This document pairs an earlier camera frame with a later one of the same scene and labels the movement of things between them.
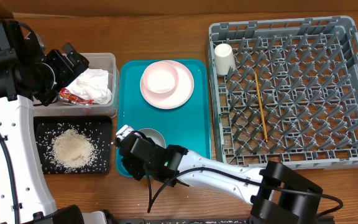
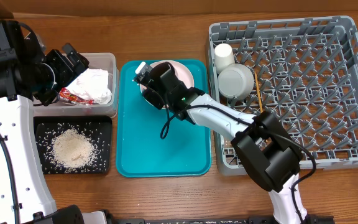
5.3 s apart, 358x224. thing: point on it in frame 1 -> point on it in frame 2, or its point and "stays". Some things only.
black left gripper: (68, 71) stays
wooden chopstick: (260, 107) stays
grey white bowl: (155, 136) -> (235, 81)
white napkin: (94, 85) stays
